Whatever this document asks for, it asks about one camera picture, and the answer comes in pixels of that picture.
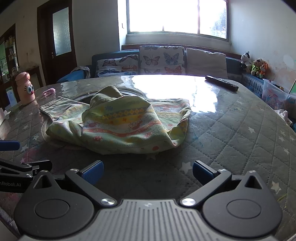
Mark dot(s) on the blue cloth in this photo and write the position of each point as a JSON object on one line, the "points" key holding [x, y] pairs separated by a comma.
{"points": [[69, 76]]}

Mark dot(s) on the dark wooden sideboard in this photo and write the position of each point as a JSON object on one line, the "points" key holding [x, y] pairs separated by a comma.
{"points": [[33, 74]]}

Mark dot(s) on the square butterfly print cushion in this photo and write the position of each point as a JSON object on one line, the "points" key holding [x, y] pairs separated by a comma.
{"points": [[161, 60]]}

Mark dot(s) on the orange plush fox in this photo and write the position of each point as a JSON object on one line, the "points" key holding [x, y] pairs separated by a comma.
{"points": [[263, 69]]}

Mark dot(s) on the dark wooden glass-pane door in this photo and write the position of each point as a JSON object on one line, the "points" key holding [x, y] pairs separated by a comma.
{"points": [[46, 46]]}

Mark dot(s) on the pink cartoon face bottle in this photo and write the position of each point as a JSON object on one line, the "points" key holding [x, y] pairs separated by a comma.
{"points": [[24, 92]]}

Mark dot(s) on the flat butterfly print cushion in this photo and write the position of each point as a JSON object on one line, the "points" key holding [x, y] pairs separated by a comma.
{"points": [[115, 66]]}

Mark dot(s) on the black remote control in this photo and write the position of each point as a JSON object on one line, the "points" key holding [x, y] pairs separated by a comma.
{"points": [[222, 83]]}

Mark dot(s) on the clear plastic toy box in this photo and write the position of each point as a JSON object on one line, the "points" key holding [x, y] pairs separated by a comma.
{"points": [[274, 93]]}

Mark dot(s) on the brown plush bear green vest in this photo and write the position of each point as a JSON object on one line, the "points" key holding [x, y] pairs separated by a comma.
{"points": [[256, 67]]}

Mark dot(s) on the black and white plush dog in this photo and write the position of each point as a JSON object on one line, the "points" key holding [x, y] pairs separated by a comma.
{"points": [[245, 59]]}

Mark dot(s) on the large window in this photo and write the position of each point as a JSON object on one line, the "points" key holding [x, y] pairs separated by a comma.
{"points": [[173, 16]]}

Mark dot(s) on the crumpled plastic bag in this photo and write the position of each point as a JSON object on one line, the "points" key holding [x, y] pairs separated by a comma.
{"points": [[4, 115]]}

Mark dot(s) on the white baby garment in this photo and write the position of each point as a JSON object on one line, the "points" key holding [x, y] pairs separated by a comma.
{"points": [[284, 117]]}

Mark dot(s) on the green patterned child's shirt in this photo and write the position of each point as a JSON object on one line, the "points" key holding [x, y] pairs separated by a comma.
{"points": [[120, 125]]}

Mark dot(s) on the dark wooden display cabinet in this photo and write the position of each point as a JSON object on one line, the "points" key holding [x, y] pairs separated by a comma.
{"points": [[9, 58]]}

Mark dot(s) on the grey crumpled cloth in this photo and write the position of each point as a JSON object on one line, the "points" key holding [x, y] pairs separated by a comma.
{"points": [[82, 70]]}

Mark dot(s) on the blue sofa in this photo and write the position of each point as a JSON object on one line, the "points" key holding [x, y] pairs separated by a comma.
{"points": [[101, 56]]}

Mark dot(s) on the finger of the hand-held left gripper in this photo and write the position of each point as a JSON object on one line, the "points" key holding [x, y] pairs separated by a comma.
{"points": [[9, 145], [39, 165]]}

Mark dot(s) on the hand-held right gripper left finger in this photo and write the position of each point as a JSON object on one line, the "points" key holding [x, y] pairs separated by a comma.
{"points": [[92, 172]]}

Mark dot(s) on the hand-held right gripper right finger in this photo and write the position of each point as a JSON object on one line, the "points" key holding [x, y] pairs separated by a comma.
{"points": [[201, 172]]}

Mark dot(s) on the plain white cushion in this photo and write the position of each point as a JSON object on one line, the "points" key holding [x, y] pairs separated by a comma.
{"points": [[205, 62]]}

